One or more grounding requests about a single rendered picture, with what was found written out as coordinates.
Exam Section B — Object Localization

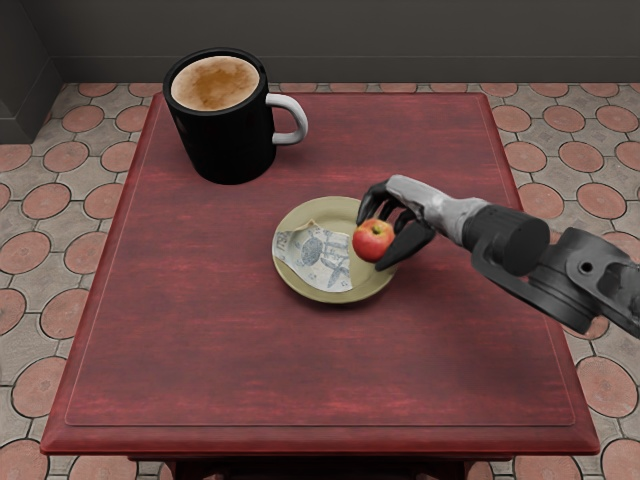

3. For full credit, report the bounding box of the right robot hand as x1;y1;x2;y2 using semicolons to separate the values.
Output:
355;174;489;273

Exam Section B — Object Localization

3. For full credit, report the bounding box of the red apple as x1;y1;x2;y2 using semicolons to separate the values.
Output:
351;217;396;263

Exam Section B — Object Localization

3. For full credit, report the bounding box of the olive plate with printed pattern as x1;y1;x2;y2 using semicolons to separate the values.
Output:
271;196;401;305

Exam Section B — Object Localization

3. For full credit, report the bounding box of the black mug with coffee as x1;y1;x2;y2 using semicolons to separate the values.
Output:
162;47;310;187

